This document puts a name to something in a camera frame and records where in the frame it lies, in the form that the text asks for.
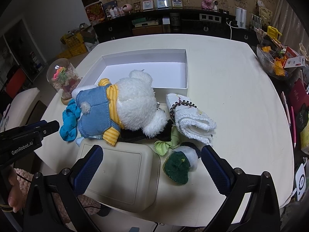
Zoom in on light blue fabric bow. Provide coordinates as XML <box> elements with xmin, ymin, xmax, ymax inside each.
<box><xmin>76</xmin><ymin>137</ymin><xmax>84</xmax><ymax>146</ymax></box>

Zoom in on turquoise braided scrunchie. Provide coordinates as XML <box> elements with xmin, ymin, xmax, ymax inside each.
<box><xmin>59</xmin><ymin>99</ymin><xmax>81</xmax><ymax>142</ymax></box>

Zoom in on green white yellow pompom sock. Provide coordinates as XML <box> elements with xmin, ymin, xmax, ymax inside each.
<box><xmin>162</xmin><ymin>142</ymin><xmax>201</xmax><ymax>185</ymax></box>

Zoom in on white towel with chain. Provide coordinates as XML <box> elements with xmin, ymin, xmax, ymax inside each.
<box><xmin>166</xmin><ymin>93</ymin><xmax>217</xmax><ymax>146</ymax></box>

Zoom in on light green fabric bow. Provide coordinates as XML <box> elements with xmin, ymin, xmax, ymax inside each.
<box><xmin>154</xmin><ymin>126</ymin><xmax>182</xmax><ymax>156</ymax></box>

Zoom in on white plush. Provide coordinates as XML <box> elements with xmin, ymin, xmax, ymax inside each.
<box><xmin>72</xmin><ymin>70</ymin><xmax>168</xmax><ymax>146</ymax></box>

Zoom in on person's left hand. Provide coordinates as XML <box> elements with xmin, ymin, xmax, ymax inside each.
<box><xmin>8</xmin><ymin>167</ymin><xmax>23</xmax><ymax>213</ymax></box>

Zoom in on white chair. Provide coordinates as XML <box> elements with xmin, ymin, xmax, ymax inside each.
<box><xmin>1</xmin><ymin>87</ymin><xmax>40</xmax><ymax>131</ymax></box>

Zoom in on cream rectangular box lid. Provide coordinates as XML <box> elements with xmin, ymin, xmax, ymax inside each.
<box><xmin>77</xmin><ymin>139</ymin><xmax>160</xmax><ymax>213</ymax></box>

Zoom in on glass dome with flowers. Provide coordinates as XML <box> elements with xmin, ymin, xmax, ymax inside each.
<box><xmin>47</xmin><ymin>58</ymin><xmax>81</xmax><ymax>105</ymax></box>

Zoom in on yellow plastic crates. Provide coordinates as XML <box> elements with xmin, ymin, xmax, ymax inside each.
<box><xmin>57</xmin><ymin>31</ymin><xmax>87</xmax><ymax>59</ymax></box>

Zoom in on white cardboard box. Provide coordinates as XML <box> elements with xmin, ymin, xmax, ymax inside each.
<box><xmin>77</xmin><ymin>48</ymin><xmax>189</xmax><ymax>97</ymax></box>

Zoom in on glass bowl with snacks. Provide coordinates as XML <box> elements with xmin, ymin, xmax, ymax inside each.
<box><xmin>256</xmin><ymin>45</ymin><xmax>292</xmax><ymax>80</ymax></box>

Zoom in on black tv cabinet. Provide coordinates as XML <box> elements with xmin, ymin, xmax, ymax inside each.
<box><xmin>94</xmin><ymin>9</ymin><xmax>259</xmax><ymax>46</ymax></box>

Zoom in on white appliance on cabinet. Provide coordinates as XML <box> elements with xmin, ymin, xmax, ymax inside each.
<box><xmin>235</xmin><ymin>7</ymin><xmax>247</xmax><ymax>29</ymax></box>

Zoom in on pink plush toy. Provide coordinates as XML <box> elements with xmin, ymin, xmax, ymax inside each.
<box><xmin>201</xmin><ymin>0</ymin><xmax>213</xmax><ymax>9</ymax></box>

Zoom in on white power cable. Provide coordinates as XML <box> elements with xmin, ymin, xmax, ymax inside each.
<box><xmin>226</xmin><ymin>20</ymin><xmax>240</xmax><ymax>40</ymax></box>

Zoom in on picture frame with blue photo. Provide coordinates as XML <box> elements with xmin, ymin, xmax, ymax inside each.
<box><xmin>157</xmin><ymin>0</ymin><xmax>169</xmax><ymax>9</ymax></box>

